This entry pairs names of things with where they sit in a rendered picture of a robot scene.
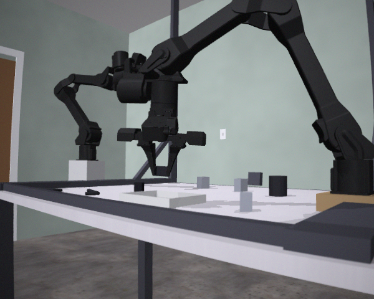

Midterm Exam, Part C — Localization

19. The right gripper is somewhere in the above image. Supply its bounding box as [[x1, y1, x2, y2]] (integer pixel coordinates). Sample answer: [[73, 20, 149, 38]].
[[122, 58, 159, 76]]

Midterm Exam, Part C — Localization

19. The black cylinder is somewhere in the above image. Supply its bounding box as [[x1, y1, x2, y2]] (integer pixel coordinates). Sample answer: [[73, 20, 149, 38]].
[[269, 176, 287, 197]]

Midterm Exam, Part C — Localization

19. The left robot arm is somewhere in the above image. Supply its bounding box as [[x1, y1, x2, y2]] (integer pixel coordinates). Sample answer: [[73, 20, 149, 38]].
[[117, 0, 374, 196]]

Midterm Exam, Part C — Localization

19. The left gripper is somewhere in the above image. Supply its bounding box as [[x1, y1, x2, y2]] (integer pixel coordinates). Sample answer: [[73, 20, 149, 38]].
[[117, 103, 206, 177]]

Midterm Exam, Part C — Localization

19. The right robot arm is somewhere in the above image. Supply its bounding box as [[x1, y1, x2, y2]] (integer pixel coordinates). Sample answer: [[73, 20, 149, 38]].
[[54, 50, 146, 161]]

